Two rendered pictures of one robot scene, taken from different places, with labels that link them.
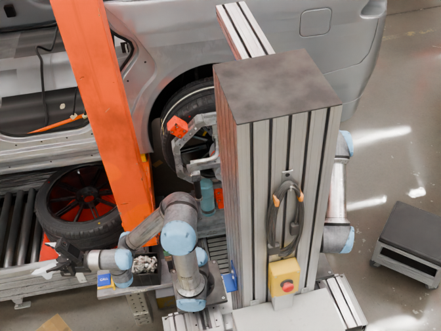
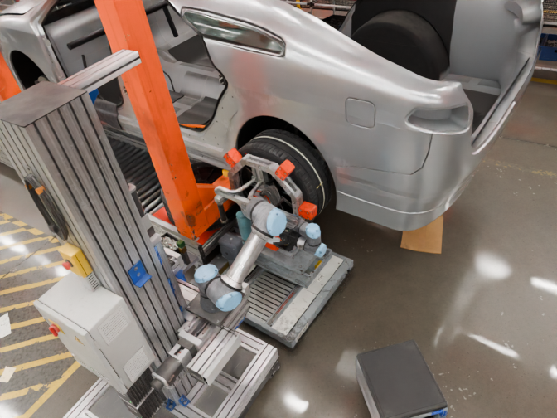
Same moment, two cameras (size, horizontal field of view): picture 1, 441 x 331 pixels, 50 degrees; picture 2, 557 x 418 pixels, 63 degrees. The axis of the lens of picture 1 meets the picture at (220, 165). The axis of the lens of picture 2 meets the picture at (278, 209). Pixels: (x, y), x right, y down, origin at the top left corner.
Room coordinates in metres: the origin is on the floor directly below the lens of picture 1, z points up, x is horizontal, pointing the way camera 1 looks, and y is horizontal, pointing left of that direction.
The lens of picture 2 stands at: (0.51, -1.72, 2.64)
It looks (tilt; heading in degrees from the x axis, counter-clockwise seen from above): 41 degrees down; 48
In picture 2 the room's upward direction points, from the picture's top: 9 degrees counter-clockwise
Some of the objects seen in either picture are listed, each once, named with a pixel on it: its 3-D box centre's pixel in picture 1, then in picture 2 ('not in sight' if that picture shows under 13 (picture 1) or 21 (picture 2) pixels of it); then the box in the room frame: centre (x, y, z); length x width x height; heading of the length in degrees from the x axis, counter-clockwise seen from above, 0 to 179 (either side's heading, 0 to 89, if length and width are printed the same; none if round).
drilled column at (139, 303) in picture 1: (138, 299); not in sight; (1.44, 0.54, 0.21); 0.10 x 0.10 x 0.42; 6
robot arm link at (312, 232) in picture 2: not in sight; (311, 233); (1.79, -0.53, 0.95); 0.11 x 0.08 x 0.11; 83
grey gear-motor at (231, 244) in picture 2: not in sight; (246, 241); (1.96, 0.30, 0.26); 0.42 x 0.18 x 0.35; 6
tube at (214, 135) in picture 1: (204, 145); (236, 179); (1.83, 0.07, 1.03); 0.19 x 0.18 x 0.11; 6
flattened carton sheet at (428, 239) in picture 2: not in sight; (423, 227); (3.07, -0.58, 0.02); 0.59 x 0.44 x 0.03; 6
